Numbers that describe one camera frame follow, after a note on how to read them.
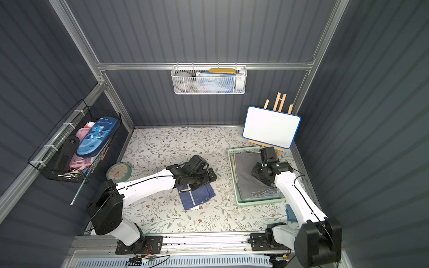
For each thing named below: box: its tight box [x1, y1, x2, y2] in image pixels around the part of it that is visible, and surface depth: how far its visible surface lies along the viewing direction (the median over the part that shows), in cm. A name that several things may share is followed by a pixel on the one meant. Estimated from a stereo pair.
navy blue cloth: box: [177, 183, 217, 211], surface depth 88 cm
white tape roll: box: [174, 71, 193, 92], surface depth 89 cm
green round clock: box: [106, 161, 132, 185], surface depth 96 cm
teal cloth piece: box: [285, 204, 298, 223], surface depth 82 cm
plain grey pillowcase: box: [234, 152, 284, 201], surface depth 90 cm
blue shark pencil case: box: [76, 116, 121, 159], surface depth 69 cm
